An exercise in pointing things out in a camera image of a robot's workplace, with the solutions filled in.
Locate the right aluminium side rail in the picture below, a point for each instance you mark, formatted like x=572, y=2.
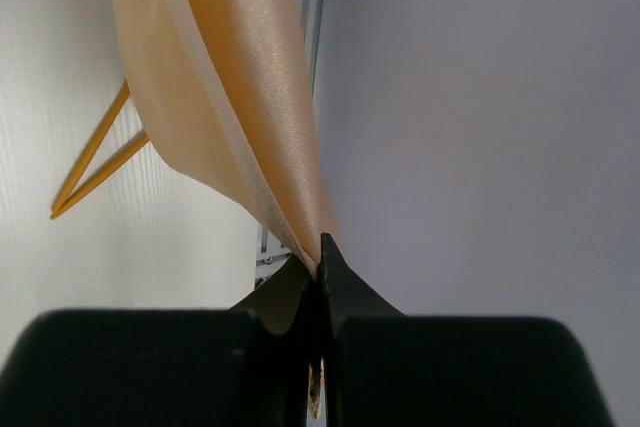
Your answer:
x=271, y=252

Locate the peach satin napkin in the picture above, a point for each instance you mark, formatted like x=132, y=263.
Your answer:
x=223, y=92

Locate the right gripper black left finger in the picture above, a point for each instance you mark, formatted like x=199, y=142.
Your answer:
x=243, y=366

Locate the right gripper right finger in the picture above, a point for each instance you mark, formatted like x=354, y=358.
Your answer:
x=385, y=368

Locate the orange plastic knife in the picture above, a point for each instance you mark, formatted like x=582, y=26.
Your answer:
x=91, y=147

